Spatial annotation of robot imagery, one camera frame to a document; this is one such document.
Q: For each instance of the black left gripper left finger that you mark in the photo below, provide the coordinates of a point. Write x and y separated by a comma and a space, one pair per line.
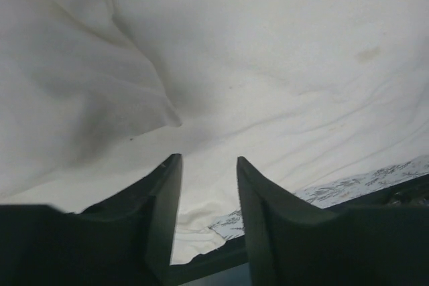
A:
123, 240

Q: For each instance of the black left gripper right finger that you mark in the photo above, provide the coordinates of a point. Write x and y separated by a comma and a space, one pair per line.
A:
377, 239

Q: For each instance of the cream white t shirt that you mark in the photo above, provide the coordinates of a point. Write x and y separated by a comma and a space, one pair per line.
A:
96, 93

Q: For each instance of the floral patterned table mat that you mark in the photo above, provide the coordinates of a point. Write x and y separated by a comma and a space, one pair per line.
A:
231, 226

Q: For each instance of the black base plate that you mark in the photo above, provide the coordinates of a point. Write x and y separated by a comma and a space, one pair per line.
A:
228, 265

